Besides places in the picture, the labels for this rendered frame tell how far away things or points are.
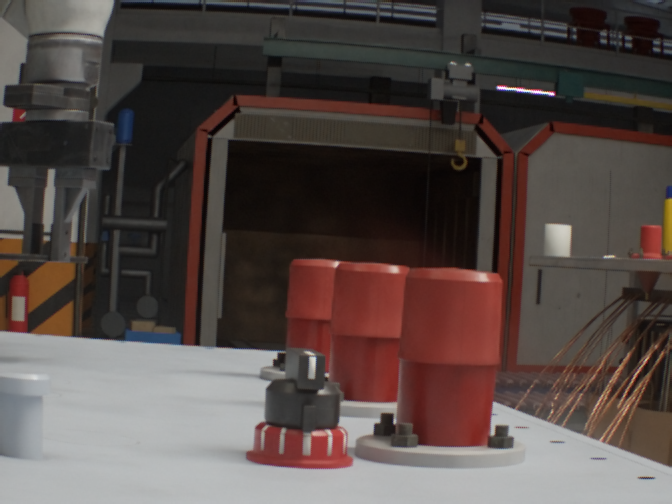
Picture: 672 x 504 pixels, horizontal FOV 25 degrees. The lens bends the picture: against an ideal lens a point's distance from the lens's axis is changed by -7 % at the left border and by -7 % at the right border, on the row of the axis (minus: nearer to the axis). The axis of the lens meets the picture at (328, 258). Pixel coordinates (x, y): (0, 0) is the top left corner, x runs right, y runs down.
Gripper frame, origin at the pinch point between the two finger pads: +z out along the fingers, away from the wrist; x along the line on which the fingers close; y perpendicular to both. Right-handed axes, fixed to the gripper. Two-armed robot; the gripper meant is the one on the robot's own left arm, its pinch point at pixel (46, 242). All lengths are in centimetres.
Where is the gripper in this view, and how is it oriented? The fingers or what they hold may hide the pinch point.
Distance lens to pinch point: 169.8
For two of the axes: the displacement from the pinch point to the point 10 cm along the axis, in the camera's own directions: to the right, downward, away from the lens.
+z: -0.6, 10.0, 0.0
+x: -9.3, -0.6, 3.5
